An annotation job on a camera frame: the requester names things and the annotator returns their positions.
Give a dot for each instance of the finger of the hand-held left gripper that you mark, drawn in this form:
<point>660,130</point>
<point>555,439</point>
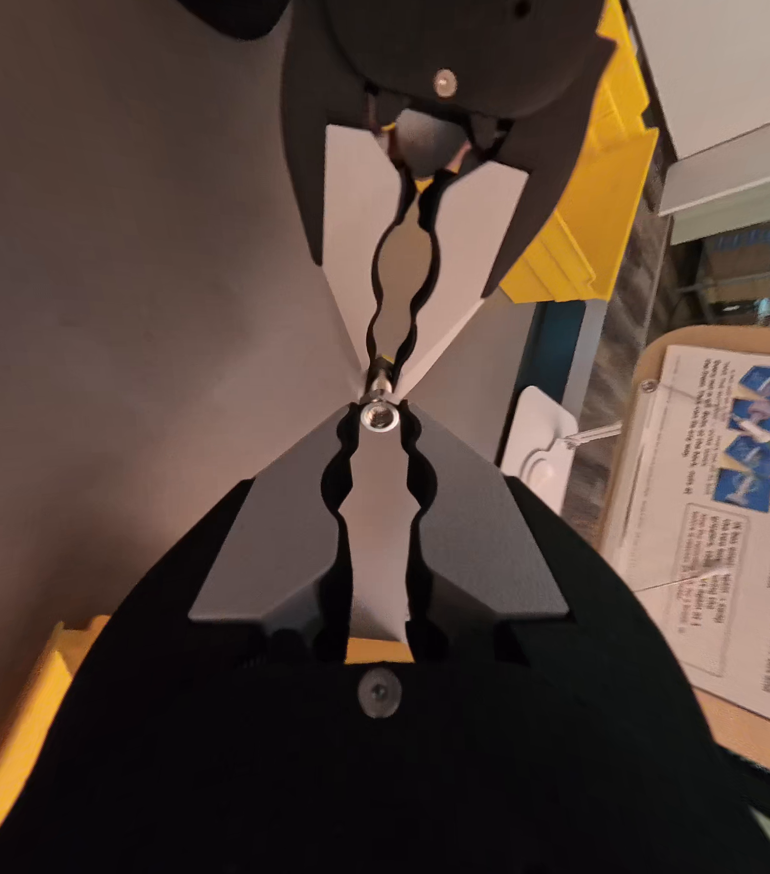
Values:
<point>350,239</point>
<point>473,232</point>

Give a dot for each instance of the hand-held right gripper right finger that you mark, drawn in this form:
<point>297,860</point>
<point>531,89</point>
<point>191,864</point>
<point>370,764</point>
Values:
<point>487,546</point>

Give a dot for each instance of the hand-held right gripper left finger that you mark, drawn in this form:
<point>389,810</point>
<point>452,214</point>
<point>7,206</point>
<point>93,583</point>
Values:
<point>268,546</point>

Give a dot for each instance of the yellow plastic bin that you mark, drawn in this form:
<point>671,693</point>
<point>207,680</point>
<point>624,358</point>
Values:
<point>596,225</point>
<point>16,751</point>

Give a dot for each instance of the steel hex bolt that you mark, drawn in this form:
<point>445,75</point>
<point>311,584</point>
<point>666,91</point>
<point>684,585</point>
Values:
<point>379,379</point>

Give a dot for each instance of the steel hex nut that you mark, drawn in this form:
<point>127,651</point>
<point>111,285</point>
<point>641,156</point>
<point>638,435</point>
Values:
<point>379,418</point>

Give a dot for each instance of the printed instruction sheet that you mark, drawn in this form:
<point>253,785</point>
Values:
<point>733,614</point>

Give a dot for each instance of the instruction sheet on stand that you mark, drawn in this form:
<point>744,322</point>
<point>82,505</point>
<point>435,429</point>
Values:
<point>753,751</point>

